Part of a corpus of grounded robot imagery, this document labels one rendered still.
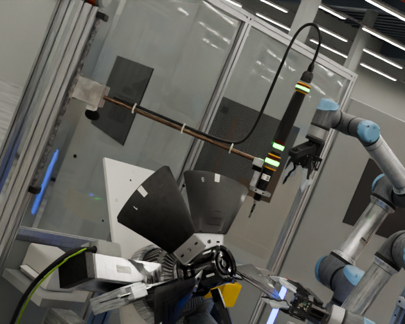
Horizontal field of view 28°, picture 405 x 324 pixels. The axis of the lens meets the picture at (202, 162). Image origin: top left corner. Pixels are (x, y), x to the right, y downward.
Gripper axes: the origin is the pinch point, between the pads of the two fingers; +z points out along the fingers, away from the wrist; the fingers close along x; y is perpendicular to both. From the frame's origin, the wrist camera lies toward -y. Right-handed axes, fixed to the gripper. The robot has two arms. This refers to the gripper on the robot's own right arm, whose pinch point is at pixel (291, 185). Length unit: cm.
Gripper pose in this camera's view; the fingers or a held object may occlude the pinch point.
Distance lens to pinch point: 308.3
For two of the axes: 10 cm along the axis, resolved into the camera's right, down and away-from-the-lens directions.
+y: 6.3, 2.0, 7.5
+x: -6.8, -3.3, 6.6
